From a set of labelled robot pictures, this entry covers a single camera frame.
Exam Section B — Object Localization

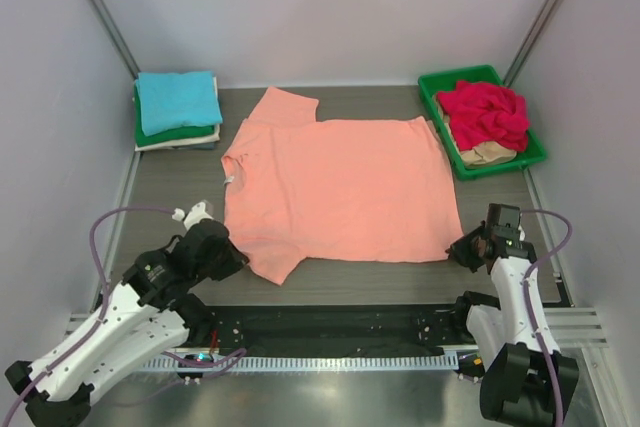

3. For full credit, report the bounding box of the salmon pink t shirt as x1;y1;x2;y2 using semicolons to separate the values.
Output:
222;87;462;284

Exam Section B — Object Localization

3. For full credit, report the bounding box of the red t shirt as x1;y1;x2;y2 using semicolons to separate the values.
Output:
434;80;530;153

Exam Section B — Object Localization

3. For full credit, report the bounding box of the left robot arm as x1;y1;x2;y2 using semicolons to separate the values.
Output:
5;219;248;426

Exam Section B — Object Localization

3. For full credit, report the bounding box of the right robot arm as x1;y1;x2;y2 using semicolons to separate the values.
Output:
447;203;579;426

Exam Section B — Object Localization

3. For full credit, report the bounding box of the tan t shirt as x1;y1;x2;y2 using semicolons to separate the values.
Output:
432;95;517;169

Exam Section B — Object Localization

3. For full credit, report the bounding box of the folded white shirt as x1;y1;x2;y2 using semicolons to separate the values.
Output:
134;77;221;152

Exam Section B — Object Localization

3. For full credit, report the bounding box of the folded green shirt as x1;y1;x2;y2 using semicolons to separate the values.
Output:
133;86;221;149

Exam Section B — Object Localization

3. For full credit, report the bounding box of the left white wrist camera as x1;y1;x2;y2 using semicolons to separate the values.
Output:
171;200;214;230

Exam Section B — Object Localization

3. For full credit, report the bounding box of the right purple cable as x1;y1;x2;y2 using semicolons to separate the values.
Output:
457;207;574;427

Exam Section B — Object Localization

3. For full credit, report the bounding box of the purple cable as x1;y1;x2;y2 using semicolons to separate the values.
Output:
457;207;574;427
7;205;249;427

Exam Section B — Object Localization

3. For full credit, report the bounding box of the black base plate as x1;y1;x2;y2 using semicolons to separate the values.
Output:
201;304;473;358

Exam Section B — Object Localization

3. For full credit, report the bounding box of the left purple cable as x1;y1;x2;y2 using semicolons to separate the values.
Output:
7;205;249;427

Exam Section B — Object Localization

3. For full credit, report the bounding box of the aluminium frame rail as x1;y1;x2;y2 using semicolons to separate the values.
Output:
64;309;609;348

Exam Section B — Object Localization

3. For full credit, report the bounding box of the slotted cable duct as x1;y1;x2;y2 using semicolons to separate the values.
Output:
138;352;459;374

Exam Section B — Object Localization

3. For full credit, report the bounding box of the right corner frame post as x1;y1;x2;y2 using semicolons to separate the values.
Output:
502;0;563;87

